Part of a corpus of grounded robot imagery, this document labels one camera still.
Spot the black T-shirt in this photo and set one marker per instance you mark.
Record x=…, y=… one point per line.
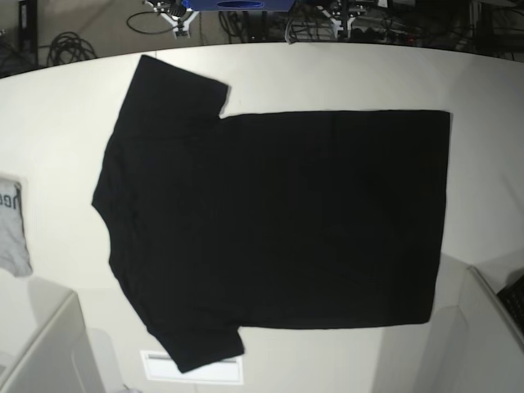
x=293, y=220

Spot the grey folded T-shirt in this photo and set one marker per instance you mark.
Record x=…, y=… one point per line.
x=14, y=252

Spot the blue box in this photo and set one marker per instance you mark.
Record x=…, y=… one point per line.
x=239, y=5

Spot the white right partition panel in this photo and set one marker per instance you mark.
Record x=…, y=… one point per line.
x=474, y=346

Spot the white partition panel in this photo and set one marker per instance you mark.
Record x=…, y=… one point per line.
x=474, y=346
x=57, y=358

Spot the white left partition panel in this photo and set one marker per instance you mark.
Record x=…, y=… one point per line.
x=57, y=358

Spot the black keyboard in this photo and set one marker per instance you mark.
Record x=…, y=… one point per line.
x=512, y=299

